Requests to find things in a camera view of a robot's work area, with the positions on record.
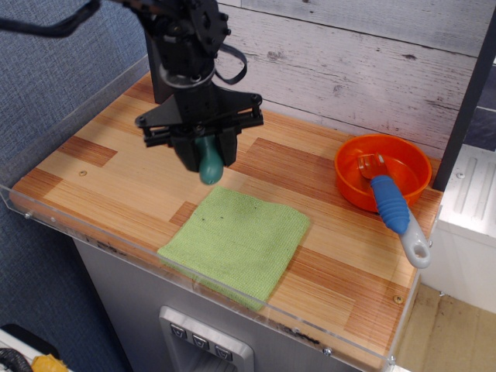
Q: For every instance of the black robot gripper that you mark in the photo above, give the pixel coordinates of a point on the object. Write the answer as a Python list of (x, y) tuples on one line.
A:
[(193, 113)]

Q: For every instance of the green toy cucumber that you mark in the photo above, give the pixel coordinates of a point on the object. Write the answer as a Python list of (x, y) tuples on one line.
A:
[(211, 164)]

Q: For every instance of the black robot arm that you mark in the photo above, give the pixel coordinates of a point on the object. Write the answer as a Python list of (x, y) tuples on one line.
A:
[(189, 36)]

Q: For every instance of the green knitted cloth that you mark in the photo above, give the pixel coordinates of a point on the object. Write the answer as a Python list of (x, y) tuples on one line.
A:
[(237, 245)]

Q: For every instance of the grey toy fridge cabinet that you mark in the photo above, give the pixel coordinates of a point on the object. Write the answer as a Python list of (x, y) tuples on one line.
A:
[(133, 295)]

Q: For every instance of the orange plastic bowl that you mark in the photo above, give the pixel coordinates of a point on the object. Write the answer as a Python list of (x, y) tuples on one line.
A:
[(407, 164)]

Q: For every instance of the silver dispenser button panel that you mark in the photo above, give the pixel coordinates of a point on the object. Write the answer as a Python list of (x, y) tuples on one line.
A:
[(195, 346)]

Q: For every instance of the white ribbed appliance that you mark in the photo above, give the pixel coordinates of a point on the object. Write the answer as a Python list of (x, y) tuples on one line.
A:
[(463, 237)]

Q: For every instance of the dark left vertical post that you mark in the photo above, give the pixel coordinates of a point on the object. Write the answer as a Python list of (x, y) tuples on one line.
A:
[(161, 91)]

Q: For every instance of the dark vertical post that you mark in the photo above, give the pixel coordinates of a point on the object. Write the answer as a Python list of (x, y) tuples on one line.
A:
[(161, 91), (472, 95)]

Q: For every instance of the clear acrylic guard rail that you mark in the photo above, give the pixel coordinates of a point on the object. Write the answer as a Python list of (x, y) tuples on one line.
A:
[(342, 298)]

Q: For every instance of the fork with blue grey handle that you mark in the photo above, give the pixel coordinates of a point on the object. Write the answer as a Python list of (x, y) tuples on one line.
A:
[(394, 211)]

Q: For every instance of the dark right vertical post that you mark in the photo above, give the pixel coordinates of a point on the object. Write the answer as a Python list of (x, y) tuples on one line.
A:
[(472, 95)]

